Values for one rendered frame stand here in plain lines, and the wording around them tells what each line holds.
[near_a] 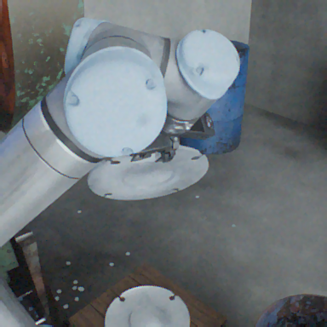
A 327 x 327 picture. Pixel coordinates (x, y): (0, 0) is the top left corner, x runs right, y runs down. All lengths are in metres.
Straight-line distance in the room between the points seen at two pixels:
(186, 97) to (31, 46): 0.49
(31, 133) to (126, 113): 0.08
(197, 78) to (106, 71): 0.16
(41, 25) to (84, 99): 0.59
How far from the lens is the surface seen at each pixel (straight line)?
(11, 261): 1.24
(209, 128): 0.60
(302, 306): 1.25
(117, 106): 0.23
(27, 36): 0.80
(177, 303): 1.26
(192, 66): 0.36
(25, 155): 0.28
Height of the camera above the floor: 1.36
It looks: 30 degrees down
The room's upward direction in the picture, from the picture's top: straight up
